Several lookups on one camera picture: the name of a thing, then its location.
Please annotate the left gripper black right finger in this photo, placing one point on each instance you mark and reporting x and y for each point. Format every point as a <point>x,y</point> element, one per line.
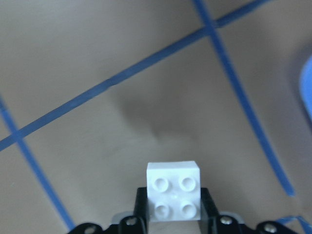
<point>208,212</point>

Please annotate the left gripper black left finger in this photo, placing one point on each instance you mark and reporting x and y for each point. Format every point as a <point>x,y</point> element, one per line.
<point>141,207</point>

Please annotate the white block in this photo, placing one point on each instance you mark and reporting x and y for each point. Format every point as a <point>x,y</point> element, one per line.
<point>173,191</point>

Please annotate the blue plastic tray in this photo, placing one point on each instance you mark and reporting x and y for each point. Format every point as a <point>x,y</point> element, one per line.
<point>305,87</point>

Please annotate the brown paper table cover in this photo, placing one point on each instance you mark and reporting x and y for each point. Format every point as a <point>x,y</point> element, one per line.
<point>183,107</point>

